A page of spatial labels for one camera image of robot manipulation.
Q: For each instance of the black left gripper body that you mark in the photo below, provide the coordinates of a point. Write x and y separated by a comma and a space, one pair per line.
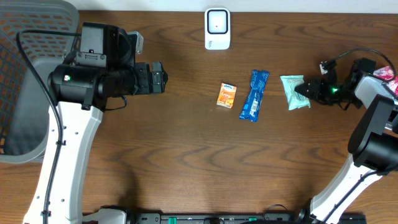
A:
156, 78

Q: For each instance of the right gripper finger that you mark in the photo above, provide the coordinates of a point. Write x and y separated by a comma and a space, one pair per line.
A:
306, 93
306, 85

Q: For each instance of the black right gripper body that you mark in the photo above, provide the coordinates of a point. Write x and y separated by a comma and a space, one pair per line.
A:
329, 94

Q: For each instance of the mint green wipes pack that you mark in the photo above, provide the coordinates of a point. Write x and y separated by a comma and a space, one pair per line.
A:
295, 100

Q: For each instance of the blue Oreo cookie pack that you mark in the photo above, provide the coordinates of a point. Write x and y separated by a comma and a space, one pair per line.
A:
253, 102

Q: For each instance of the red purple pad pack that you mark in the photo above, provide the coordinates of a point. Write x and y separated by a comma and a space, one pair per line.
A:
386, 73

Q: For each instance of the orange tissue pack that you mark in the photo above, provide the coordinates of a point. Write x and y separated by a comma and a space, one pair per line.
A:
226, 95

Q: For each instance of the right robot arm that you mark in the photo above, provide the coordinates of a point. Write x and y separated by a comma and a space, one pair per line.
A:
372, 146

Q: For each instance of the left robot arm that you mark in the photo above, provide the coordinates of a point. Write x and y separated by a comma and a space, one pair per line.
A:
103, 67

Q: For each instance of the white barcode scanner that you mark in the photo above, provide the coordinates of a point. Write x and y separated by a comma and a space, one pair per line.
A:
217, 28

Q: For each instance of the grey plastic mesh basket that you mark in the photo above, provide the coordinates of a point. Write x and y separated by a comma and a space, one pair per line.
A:
24, 107

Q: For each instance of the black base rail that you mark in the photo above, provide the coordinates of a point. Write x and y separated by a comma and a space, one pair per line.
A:
202, 218

